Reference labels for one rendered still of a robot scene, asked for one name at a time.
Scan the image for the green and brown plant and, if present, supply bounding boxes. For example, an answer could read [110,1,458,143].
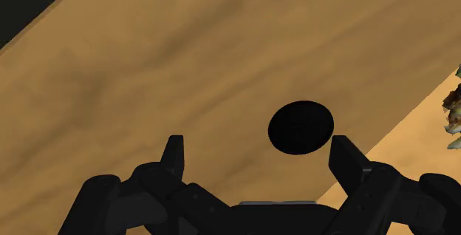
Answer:
[442,64,461,151]

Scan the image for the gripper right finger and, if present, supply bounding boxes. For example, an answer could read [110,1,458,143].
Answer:
[322,134,461,235]

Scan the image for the black round disc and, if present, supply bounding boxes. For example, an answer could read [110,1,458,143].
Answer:
[267,100,335,156]

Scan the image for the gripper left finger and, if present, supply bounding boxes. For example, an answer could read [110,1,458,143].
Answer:
[57,134,231,235]

